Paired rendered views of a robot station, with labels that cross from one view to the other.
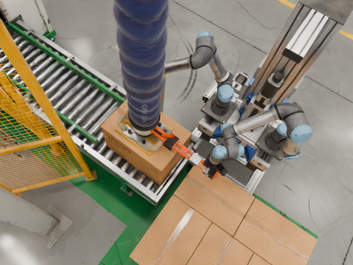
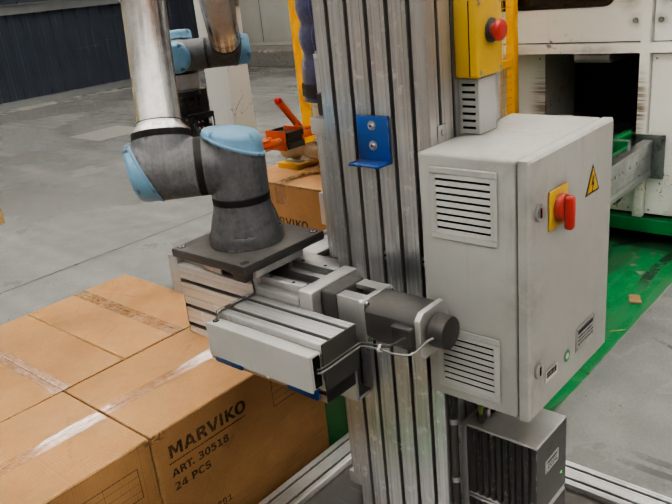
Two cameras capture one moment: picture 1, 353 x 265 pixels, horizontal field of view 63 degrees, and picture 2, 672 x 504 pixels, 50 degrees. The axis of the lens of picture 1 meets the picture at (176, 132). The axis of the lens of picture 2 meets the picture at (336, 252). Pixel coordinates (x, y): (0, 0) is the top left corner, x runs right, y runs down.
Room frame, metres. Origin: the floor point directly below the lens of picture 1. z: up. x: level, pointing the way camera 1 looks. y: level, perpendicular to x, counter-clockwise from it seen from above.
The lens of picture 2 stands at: (1.63, -2.02, 1.52)
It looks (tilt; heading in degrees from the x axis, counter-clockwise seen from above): 21 degrees down; 108
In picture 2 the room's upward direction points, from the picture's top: 6 degrees counter-clockwise
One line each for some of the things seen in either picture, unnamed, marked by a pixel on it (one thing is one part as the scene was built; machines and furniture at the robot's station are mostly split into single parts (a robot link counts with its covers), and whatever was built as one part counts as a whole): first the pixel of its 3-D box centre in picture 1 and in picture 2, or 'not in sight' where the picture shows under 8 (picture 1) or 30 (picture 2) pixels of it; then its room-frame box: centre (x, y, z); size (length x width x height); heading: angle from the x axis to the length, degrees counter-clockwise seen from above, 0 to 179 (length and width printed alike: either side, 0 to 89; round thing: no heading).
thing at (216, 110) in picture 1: (220, 103); not in sight; (1.23, -0.30, 1.09); 0.15 x 0.15 x 0.10
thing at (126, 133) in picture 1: (136, 137); (322, 150); (0.87, 0.29, 0.97); 0.34 x 0.10 x 0.05; 63
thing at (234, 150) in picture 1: (233, 148); (183, 55); (0.75, -0.36, 1.38); 0.11 x 0.11 x 0.08; 22
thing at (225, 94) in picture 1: (224, 94); not in sight; (1.24, -0.30, 1.20); 0.13 x 0.12 x 0.14; 5
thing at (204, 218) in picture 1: (221, 249); (61, 439); (0.26, -0.58, 0.34); 1.20 x 1.00 x 0.40; 65
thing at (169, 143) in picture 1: (171, 142); (285, 137); (0.84, 0.02, 1.08); 0.10 x 0.08 x 0.06; 153
